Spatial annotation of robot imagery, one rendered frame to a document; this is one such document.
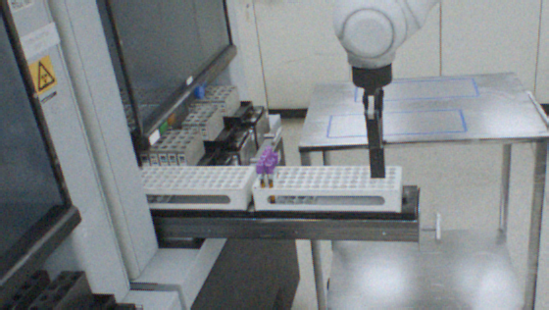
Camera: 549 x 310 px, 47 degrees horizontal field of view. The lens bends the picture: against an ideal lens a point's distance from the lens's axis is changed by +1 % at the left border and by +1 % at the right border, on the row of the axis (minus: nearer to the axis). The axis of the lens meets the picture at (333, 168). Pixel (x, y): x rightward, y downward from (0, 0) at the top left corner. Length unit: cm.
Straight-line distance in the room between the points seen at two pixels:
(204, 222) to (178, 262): 10
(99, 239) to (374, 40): 59
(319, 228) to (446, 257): 83
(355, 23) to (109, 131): 52
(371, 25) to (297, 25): 271
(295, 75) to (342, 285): 198
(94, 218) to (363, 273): 103
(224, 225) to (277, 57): 244
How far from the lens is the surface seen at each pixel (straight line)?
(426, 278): 194
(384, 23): 89
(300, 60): 364
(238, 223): 129
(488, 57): 357
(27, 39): 102
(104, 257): 118
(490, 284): 192
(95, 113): 115
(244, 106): 181
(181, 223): 134
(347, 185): 123
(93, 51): 116
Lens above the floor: 146
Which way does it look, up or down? 27 degrees down
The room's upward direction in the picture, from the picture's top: 5 degrees counter-clockwise
